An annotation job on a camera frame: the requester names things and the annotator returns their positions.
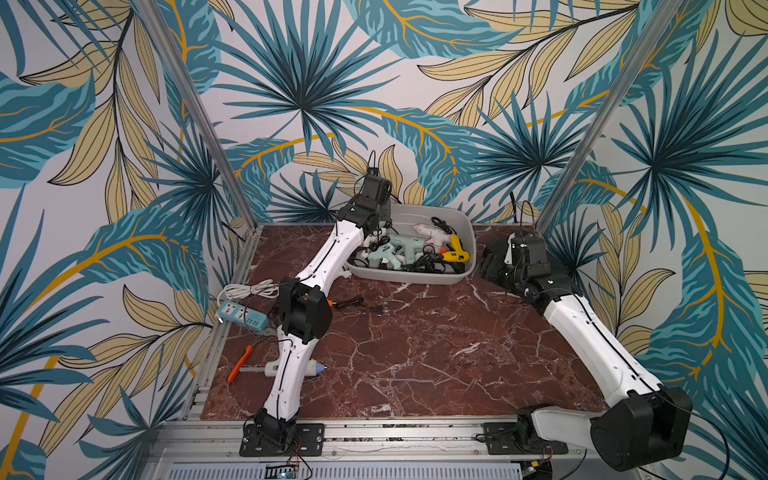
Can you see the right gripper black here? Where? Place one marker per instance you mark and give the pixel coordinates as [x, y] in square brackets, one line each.
[492, 264]

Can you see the small mint glue gun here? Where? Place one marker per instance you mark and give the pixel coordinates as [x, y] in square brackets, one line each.
[387, 253]

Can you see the large mint glue gun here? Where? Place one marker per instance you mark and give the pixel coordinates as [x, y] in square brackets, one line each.
[409, 248]

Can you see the yellow black glue gun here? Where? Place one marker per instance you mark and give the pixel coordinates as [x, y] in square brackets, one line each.
[454, 252]

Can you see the white pink glue gun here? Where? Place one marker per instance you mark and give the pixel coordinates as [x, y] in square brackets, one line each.
[435, 235]

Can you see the large white blue glue gun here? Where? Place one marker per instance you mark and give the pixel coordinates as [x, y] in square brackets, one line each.
[313, 368]

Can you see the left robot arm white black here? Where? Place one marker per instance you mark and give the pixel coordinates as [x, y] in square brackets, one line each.
[305, 316]

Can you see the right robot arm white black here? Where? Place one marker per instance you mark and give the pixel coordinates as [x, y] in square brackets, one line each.
[644, 421]

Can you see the grey plastic storage box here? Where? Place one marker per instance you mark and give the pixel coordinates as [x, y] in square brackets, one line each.
[429, 268]

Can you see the teal power strip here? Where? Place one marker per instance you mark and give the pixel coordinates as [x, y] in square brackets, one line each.
[243, 316]

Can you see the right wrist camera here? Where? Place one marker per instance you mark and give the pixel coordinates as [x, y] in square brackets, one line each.
[528, 255]

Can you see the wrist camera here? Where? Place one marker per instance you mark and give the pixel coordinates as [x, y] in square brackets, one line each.
[528, 255]
[376, 190]

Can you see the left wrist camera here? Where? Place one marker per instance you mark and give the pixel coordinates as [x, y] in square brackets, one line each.
[376, 190]

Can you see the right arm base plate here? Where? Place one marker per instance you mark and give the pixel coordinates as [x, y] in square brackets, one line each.
[517, 438]

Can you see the orange handled tool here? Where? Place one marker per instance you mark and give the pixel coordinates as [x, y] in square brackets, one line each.
[239, 364]

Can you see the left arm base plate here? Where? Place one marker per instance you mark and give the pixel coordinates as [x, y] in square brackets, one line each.
[305, 438]

